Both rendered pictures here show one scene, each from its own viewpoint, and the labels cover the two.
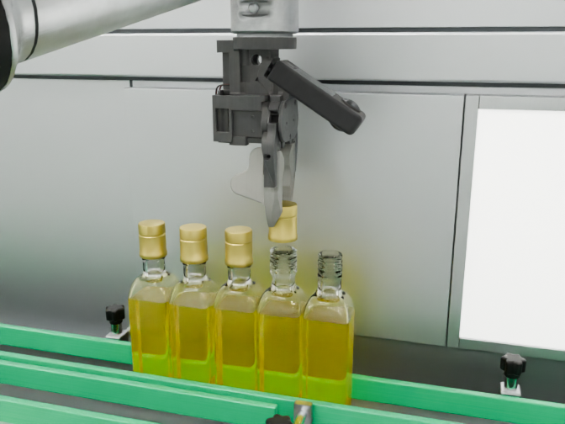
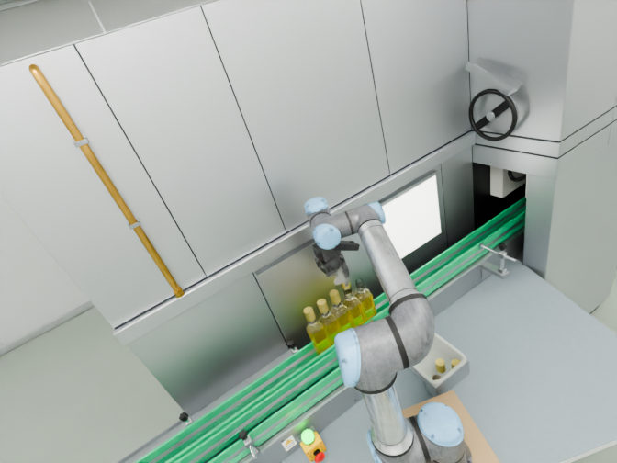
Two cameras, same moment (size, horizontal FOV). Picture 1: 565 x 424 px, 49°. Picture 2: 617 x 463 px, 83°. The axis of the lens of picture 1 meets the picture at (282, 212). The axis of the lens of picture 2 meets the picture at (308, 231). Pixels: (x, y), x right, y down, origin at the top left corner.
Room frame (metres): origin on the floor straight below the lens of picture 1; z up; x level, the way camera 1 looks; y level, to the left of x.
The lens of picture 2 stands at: (-0.06, 0.65, 2.05)
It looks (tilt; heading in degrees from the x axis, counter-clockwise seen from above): 31 degrees down; 324
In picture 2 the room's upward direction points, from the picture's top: 19 degrees counter-clockwise
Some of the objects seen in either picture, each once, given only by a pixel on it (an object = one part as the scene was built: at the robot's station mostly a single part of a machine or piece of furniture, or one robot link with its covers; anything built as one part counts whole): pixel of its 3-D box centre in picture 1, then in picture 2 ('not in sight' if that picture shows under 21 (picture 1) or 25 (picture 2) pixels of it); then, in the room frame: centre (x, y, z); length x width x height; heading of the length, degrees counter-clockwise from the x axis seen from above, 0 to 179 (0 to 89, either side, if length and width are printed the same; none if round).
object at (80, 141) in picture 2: not in sight; (119, 201); (0.98, 0.46, 1.76); 0.03 x 0.03 x 0.72; 74
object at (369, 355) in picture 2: not in sight; (384, 404); (0.33, 0.31, 1.17); 0.15 x 0.12 x 0.55; 53
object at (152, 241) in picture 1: (152, 238); (309, 313); (0.76, 0.17, 1.14); 0.04 x 0.04 x 0.04
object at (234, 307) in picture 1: (240, 357); (343, 323); (0.73, 0.05, 0.99); 0.06 x 0.06 x 0.21; 75
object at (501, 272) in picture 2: not in sight; (497, 263); (0.40, -0.62, 0.90); 0.17 x 0.05 x 0.23; 164
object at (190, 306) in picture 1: (198, 353); (332, 333); (0.74, 0.11, 0.99); 0.06 x 0.06 x 0.21; 73
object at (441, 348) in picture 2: not in sight; (430, 359); (0.45, -0.09, 0.80); 0.22 x 0.17 x 0.09; 164
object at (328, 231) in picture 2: not in sight; (330, 229); (0.63, 0.07, 1.49); 0.11 x 0.11 x 0.08; 53
